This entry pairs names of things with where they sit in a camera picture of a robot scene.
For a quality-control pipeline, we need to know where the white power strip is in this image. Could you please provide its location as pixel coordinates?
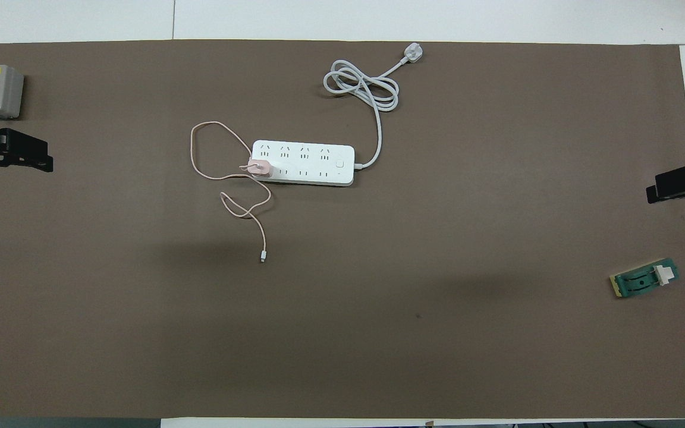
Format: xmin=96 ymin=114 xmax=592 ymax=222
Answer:
xmin=250 ymin=140 xmax=356 ymax=187

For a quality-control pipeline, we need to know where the white power cord with plug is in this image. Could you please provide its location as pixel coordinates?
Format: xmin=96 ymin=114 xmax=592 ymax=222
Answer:
xmin=323 ymin=43 xmax=425 ymax=171

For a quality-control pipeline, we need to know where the pink charging cable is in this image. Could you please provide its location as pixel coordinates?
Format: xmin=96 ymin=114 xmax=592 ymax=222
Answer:
xmin=190 ymin=121 xmax=272 ymax=263

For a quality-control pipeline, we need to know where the pink charger block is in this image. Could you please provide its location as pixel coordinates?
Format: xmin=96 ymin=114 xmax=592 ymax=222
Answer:
xmin=240 ymin=159 xmax=272 ymax=178

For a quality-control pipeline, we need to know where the grey on-off switch box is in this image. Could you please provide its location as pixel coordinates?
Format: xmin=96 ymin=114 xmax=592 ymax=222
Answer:
xmin=0 ymin=64 xmax=25 ymax=119

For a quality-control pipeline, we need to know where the brown table mat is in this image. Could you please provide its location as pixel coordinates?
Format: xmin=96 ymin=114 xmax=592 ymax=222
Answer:
xmin=0 ymin=39 xmax=685 ymax=420

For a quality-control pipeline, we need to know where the green knife switch block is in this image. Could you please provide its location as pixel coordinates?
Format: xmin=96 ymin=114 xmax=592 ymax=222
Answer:
xmin=609 ymin=257 xmax=680 ymax=299

